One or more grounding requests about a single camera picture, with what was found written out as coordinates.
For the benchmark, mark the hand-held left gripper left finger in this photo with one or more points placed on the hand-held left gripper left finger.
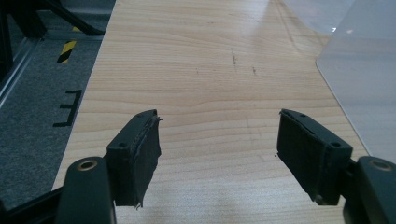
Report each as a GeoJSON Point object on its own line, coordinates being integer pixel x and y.
{"type": "Point", "coordinates": [134, 161]}

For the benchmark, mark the yellow black striped floor tape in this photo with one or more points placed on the yellow black striped floor tape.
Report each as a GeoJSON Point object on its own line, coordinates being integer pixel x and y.
{"type": "Point", "coordinates": [66, 51]}

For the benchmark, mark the translucent plastic sheet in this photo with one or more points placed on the translucent plastic sheet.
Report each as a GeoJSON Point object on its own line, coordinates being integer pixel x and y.
{"type": "Point", "coordinates": [314, 14]}
{"type": "Point", "coordinates": [362, 84]}

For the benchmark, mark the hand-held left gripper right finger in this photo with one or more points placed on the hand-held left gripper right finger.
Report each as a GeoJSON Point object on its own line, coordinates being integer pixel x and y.
{"type": "Point", "coordinates": [314, 155]}

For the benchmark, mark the black floor tape mark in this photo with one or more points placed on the black floor tape mark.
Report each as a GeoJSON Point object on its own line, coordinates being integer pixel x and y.
{"type": "Point", "coordinates": [69, 107]}

